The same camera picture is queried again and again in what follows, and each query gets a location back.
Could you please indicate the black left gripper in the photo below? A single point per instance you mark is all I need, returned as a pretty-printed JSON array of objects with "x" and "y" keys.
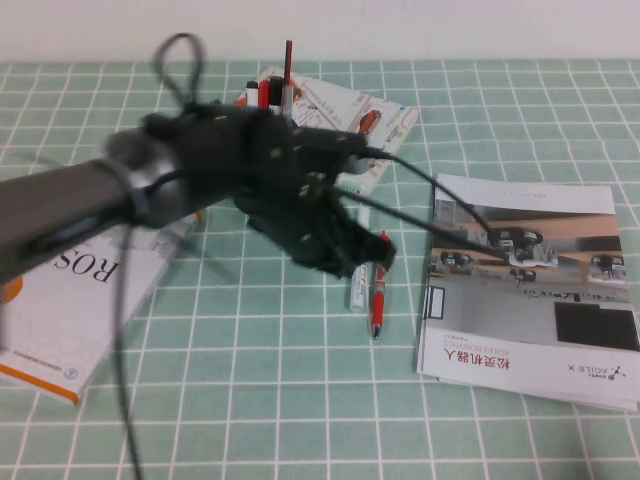
[{"x": 295, "y": 225}]

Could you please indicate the white paint marker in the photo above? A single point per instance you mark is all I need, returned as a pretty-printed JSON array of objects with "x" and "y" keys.
[{"x": 359, "y": 292}]

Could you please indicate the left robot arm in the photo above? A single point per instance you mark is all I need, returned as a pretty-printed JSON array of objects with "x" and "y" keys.
[{"x": 75, "y": 200}]

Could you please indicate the red gel pen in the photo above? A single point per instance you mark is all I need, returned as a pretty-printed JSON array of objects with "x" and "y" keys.
[{"x": 379, "y": 300}]

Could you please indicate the grey pen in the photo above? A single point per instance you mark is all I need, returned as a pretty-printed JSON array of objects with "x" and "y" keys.
[{"x": 287, "y": 102}]

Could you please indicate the red marker pen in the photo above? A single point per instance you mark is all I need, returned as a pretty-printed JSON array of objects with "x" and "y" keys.
[{"x": 264, "y": 92}]

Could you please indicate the red map cover book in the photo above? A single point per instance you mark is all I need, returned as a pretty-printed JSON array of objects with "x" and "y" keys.
[{"x": 380, "y": 120}]

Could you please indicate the AgileX robotics brochure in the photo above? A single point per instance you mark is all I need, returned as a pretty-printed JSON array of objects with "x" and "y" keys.
[{"x": 500, "y": 310}]

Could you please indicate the green checked tablecloth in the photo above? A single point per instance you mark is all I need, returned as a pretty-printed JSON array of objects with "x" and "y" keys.
[{"x": 250, "y": 375}]

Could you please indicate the black cap whiteboard marker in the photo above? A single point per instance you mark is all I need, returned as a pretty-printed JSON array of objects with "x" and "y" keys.
[{"x": 276, "y": 92}]

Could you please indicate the white marker black cap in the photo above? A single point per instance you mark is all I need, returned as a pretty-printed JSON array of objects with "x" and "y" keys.
[{"x": 253, "y": 92}]

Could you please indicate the red black striped pencil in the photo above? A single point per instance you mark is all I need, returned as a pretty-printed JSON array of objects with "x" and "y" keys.
[{"x": 288, "y": 60}]

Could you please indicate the white orange ROS book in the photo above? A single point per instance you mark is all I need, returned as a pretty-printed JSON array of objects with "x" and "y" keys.
[{"x": 75, "y": 310}]

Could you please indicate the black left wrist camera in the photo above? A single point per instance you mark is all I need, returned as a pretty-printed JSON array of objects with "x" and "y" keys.
[{"x": 325, "y": 145}]

